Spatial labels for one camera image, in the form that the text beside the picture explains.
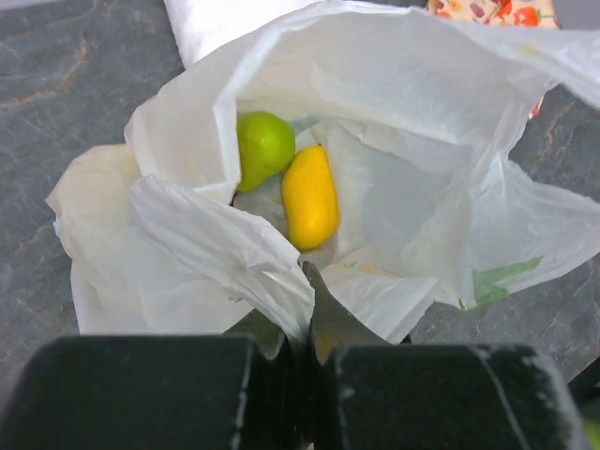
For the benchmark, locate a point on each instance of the white plastic bag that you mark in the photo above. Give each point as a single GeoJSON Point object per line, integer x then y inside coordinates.
{"type": "Point", "coordinates": [372, 141]}

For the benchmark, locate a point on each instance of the green fake pear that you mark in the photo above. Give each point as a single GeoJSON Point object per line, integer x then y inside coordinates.
{"type": "Point", "coordinates": [266, 147]}

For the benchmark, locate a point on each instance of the yellow fake mango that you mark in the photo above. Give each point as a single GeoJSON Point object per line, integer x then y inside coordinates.
{"type": "Point", "coordinates": [310, 199]}

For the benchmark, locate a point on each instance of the orange floral folded cloth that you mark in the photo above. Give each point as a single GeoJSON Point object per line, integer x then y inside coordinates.
{"type": "Point", "coordinates": [497, 12]}

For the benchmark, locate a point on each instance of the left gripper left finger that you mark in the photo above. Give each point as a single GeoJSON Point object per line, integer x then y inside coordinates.
{"type": "Point", "coordinates": [235, 390]}

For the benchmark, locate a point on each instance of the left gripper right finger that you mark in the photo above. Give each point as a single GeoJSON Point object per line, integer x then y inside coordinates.
{"type": "Point", "coordinates": [367, 393]}

